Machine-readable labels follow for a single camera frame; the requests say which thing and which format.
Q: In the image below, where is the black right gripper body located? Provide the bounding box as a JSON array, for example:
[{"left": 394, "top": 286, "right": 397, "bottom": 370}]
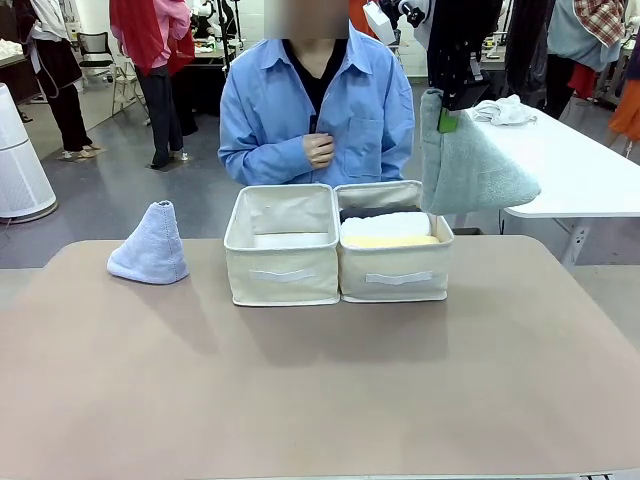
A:
[{"left": 427, "top": 0, "right": 503, "bottom": 90}]

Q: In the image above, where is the pale green cone-folded towel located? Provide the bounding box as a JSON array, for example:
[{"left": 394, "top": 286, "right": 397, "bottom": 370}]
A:
[{"left": 419, "top": 88, "right": 543, "bottom": 217}]

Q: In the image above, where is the dark grey towel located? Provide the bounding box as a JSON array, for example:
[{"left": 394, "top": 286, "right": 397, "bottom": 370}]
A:
[{"left": 339, "top": 203, "right": 422, "bottom": 222}]

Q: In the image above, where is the white towel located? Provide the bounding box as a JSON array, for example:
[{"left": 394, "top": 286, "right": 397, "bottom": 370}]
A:
[{"left": 340, "top": 211, "right": 433, "bottom": 240}]

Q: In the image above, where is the yellow towel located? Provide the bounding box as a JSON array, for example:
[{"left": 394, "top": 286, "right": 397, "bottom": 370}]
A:
[{"left": 341, "top": 233, "right": 442, "bottom": 250}]

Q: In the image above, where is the lavender cone-folded towel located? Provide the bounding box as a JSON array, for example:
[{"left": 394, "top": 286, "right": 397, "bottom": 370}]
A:
[{"left": 106, "top": 199, "right": 191, "bottom": 286}]

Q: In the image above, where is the grey folding chair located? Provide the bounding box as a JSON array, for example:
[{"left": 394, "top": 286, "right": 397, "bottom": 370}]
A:
[{"left": 110, "top": 61, "right": 151, "bottom": 120}]

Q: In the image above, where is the person's right hand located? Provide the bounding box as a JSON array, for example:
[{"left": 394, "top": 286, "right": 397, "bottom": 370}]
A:
[{"left": 302, "top": 131, "right": 336, "bottom": 171}]

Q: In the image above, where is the crumpled white cloth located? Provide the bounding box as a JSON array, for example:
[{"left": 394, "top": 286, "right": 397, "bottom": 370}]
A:
[{"left": 471, "top": 94, "right": 539, "bottom": 127}]

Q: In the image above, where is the bystander with plaid cloth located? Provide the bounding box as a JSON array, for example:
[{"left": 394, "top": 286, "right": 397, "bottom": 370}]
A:
[{"left": 542, "top": 0, "right": 627, "bottom": 120}]

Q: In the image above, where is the white side table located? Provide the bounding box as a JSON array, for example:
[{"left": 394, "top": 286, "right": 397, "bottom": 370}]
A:
[{"left": 452, "top": 106, "right": 640, "bottom": 281}]

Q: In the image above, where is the orange garment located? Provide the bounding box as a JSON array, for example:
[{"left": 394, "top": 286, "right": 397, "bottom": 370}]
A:
[{"left": 606, "top": 78, "right": 640, "bottom": 147}]

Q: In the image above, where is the beige fabric storage bin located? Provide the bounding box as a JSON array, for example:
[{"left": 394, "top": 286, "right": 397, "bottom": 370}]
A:
[
  {"left": 223, "top": 183, "right": 342, "bottom": 308},
  {"left": 333, "top": 179, "right": 456, "bottom": 304}
]

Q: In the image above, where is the person in blue shirt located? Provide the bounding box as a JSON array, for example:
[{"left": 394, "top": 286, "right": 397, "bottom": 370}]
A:
[{"left": 217, "top": 0, "right": 417, "bottom": 187}]

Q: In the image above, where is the bystander with red cloth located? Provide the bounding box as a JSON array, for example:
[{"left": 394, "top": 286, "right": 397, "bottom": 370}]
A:
[{"left": 109, "top": 0, "right": 198, "bottom": 171}]

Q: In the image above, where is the black mesh office chair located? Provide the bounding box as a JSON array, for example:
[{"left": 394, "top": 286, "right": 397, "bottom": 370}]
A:
[{"left": 76, "top": 31, "right": 116, "bottom": 82}]

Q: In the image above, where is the bystander in black trousers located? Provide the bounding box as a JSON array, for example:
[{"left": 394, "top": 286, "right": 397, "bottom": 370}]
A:
[{"left": 16, "top": 0, "right": 105, "bottom": 162}]

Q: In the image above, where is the white air purifier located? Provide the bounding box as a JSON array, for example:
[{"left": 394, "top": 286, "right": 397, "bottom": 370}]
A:
[{"left": 0, "top": 81, "right": 58, "bottom": 220}]

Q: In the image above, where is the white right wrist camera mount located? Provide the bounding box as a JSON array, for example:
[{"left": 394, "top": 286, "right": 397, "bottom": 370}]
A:
[{"left": 362, "top": 0, "right": 402, "bottom": 46}]

